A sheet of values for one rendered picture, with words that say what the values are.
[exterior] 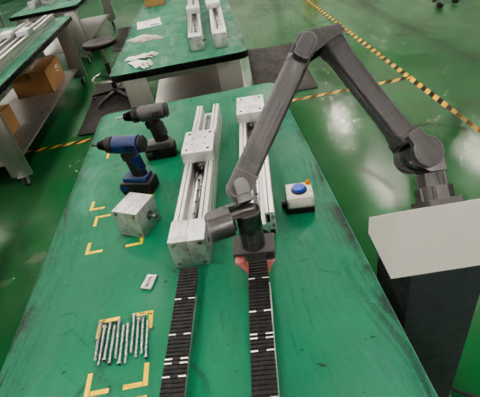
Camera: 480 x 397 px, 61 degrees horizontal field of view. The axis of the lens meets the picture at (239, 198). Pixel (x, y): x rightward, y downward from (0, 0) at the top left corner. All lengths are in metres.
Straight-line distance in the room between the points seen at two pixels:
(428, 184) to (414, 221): 0.15
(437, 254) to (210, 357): 0.57
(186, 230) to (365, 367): 0.55
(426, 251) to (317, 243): 0.28
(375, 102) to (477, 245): 0.41
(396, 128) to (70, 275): 0.97
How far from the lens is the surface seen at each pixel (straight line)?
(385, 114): 1.06
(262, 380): 0.87
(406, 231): 0.96
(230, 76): 2.89
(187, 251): 1.10
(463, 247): 1.07
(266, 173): 1.28
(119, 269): 1.22
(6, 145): 3.47
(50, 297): 1.25
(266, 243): 0.98
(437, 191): 1.06
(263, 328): 0.93
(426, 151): 1.05
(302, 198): 1.20
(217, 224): 0.90
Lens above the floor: 1.57
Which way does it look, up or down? 36 degrees down
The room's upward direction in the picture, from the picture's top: 11 degrees counter-clockwise
